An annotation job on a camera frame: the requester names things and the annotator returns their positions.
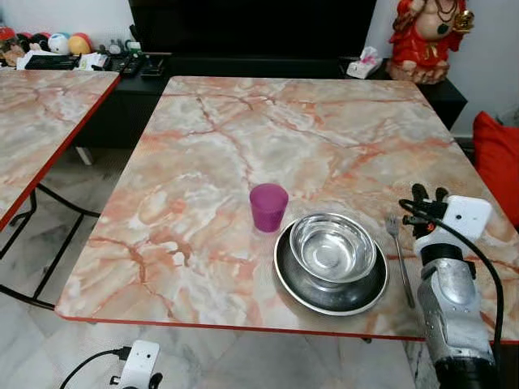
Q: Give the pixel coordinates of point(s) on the red cushion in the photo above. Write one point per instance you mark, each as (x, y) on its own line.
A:
(499, 162)

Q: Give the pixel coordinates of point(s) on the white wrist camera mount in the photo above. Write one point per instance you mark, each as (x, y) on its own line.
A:
(139, 361)
(469, 217)

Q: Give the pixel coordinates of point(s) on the small white box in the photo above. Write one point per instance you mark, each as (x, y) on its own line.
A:
(93, 61)

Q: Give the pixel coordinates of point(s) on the white toy ball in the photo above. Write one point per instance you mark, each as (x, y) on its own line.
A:
(58, 43)

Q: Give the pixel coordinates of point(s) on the white tissue box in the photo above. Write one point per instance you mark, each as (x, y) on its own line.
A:
(362, 66)

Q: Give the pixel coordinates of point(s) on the black remote control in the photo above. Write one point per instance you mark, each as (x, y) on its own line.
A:
(132, 65)

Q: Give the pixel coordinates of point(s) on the steel plate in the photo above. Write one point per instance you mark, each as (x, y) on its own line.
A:
(324, 298)

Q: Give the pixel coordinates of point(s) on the steel fork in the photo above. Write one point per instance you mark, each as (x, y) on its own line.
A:
(399, 259)

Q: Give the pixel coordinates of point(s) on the purple plastic cup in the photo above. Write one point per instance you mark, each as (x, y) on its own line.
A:
(268, 209)

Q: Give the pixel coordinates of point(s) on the large marble pattern red-edged table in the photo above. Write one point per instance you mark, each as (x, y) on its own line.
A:
(243, 138)

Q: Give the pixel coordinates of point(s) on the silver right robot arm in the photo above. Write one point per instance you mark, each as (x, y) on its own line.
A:
(450, 308)

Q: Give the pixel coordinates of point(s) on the flat black device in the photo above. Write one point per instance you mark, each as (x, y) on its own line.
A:
(50, 61)

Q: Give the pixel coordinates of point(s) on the steel bowl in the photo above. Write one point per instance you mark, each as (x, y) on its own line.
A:
(332, 247)

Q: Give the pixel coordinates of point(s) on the black television console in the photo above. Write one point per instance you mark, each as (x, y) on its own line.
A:
(122, 113)

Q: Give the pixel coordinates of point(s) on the red robed figurine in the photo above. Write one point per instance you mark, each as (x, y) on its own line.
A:
(422, 49)

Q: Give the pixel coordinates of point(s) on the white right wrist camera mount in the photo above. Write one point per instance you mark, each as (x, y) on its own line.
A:
(469, 217)

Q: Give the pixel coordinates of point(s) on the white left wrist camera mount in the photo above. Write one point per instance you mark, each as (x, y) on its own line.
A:
(139, 361)

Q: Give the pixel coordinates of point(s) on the black television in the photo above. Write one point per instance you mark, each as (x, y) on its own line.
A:
(243, 28)

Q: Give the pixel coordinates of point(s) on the orange yellow toy ball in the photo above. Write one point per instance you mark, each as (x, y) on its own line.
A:
(79, 44)

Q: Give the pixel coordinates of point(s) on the small marble pattern red-edged table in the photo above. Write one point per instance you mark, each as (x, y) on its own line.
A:
(40, 113)

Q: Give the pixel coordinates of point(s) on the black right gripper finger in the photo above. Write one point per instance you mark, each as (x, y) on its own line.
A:
(419, 193)
(441, 194)

